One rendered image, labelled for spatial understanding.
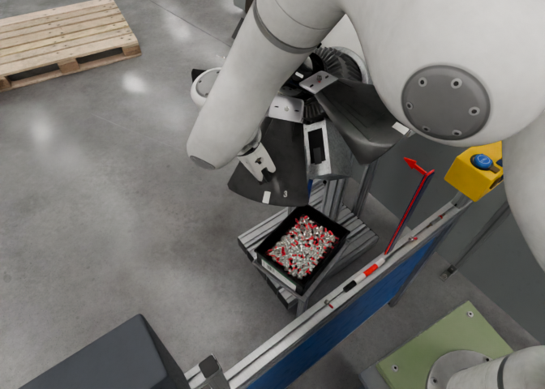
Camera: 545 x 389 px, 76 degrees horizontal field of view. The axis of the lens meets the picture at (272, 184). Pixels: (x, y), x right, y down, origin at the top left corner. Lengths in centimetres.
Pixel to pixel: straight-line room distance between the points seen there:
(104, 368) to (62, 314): 156
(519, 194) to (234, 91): 35
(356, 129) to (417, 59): 57
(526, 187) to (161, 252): 185
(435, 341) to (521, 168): 55
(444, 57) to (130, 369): 46
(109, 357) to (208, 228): 157
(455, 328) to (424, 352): 9
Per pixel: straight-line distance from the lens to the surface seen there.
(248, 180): 95
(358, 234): 196
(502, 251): 183
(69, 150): 279
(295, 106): 96
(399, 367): 82
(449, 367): 84
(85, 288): 209
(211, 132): 52
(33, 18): 429
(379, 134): 79
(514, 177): 37
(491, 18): 24
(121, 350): 53
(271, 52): 43
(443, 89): 23
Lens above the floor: 172
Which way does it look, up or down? 51 degrees down
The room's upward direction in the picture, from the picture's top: straight up
